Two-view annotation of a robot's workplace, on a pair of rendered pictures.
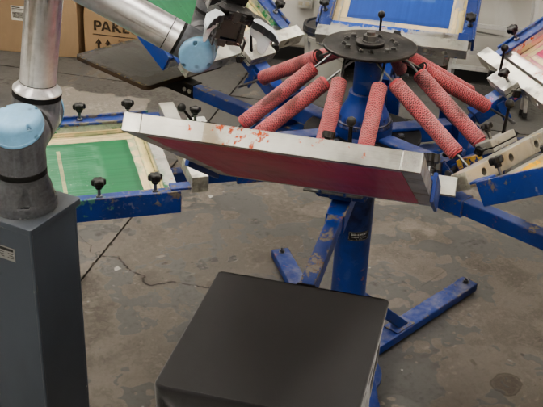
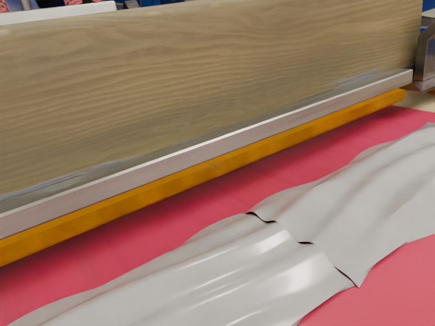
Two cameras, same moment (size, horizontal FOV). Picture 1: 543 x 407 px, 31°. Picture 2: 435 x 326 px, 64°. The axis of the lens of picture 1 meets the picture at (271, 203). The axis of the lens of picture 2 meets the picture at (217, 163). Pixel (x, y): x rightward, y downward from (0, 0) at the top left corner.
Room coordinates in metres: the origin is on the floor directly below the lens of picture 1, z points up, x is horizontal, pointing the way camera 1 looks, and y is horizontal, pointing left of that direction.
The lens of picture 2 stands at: (2.07, 0.00, 1.39)
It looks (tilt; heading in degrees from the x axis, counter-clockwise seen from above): 50 degrees down; 301
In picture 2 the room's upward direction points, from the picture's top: 17 degrees clockwise
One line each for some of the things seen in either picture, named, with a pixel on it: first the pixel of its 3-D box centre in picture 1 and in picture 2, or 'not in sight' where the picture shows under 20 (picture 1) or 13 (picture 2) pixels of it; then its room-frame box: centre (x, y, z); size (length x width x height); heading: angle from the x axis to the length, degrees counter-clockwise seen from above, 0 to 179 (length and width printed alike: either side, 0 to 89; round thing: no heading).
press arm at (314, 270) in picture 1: (321, 255); not in sight; (2.32, -0.15, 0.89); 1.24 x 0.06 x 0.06; 167
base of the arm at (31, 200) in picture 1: (23, 185); not in sight; (1.99, 0.58, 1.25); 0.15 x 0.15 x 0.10
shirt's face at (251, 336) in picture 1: (279, 339); not in sight; (1.84, -0.03, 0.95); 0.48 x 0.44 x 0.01; 167
